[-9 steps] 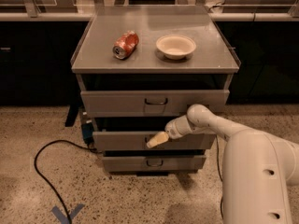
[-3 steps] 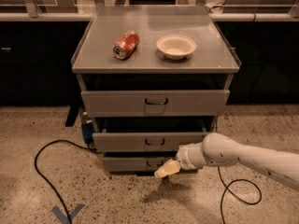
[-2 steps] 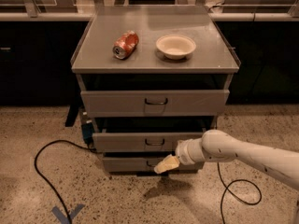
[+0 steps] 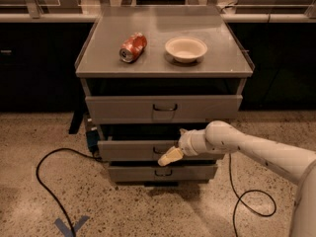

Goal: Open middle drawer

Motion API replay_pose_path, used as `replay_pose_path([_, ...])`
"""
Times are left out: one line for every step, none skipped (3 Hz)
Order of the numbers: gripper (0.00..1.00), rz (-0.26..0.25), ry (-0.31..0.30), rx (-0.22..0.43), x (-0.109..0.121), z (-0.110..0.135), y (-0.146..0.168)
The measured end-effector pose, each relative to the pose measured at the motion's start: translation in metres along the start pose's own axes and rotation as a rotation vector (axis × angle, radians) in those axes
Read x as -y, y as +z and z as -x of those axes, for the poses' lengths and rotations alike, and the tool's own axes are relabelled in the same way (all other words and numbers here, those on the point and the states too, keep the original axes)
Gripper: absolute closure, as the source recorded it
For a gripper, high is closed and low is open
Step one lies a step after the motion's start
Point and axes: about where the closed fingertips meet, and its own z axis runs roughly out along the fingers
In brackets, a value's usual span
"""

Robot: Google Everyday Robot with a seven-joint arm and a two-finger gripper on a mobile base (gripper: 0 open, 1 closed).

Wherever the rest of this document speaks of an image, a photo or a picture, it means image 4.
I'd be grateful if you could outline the crushed red soda can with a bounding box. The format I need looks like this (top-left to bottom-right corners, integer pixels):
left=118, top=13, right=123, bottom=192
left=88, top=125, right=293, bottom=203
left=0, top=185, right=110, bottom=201
left=119, top=33, right=147, bottom=63

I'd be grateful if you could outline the black floor cable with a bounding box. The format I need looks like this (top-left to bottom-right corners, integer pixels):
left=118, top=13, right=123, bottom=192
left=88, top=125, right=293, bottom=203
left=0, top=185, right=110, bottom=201
left=35, top=147, right=110, bottom=237
left=228, top=153, right=277, bottom=237

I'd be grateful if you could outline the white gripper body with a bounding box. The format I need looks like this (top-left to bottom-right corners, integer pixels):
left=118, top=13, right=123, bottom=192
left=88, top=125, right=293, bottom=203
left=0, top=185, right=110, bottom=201
left=178, top=128, right=208, bottom=157

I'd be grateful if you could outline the black floor cable left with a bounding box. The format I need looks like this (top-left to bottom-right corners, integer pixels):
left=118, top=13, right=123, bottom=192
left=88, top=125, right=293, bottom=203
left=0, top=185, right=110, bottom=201
left=35, top=147, right=110, bottom=237

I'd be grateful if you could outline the grey top drawer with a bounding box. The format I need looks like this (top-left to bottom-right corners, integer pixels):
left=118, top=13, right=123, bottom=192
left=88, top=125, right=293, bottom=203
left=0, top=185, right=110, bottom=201
left=86, top=95, right=242, bottom=124

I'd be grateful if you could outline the grey drawer cabinet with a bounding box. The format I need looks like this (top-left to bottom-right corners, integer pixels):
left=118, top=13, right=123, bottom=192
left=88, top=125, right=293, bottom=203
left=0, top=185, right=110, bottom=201
left=74, top=5, right=255, bottom=187

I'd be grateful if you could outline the blue tape floor marker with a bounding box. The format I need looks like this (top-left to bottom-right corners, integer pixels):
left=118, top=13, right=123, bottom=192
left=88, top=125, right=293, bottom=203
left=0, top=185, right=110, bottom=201
left=53, top=214, right=91, bottom=237

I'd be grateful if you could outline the white paper bowl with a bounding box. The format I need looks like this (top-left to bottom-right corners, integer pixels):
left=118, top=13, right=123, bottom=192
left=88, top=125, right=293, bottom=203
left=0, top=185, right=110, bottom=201
left=165, top=37, right=208, bottom=63

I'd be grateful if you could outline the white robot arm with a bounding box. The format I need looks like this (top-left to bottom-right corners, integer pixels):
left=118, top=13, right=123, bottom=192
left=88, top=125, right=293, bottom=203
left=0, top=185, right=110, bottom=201
left=158, top=120, right=316, bottom=237

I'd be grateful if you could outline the grey drawer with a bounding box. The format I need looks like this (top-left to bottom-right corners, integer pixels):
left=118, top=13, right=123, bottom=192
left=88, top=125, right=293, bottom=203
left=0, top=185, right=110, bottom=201
left=97, top=139, right=226, bottom=162
left=86, top=95, right=242, bottom=124
left=109, top=164, right=217, bottom=183

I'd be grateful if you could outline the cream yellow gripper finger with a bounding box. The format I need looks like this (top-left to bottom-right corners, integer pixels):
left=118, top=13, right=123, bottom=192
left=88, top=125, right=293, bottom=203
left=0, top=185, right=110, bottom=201
left=158, top=146, right=184, bottom=167

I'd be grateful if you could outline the grey bottom drawer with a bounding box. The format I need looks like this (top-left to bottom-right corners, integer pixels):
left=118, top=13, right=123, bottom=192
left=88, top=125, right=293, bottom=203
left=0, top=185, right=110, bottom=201
left=109, top=164, right=217, bottom=183

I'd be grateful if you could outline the black floor cable right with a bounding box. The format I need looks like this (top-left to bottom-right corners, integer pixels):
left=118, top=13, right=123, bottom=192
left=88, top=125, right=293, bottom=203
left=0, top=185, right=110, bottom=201
left=228, top=153, right=277, bottom=237

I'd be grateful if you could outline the dark counter with white rail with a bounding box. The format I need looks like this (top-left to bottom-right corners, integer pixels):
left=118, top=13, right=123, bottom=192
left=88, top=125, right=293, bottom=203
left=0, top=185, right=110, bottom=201
left=1, top=21, right=315, bottom=112

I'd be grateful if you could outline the blue power adapter box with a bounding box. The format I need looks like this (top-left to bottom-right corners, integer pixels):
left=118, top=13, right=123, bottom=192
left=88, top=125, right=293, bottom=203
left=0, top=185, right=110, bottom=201
left=86, top=128, right=100, bottom=153

